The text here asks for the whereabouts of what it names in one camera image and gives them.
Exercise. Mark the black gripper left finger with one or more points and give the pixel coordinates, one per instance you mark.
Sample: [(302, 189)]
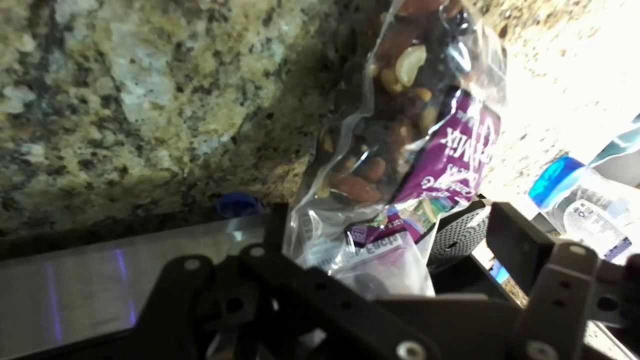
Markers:
[(275, 228)]

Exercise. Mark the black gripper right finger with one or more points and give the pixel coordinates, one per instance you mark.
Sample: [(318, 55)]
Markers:
[(518, 245)]

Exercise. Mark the plastic water bottle blue cap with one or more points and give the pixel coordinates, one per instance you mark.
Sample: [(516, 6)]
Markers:
[(588, 208)]

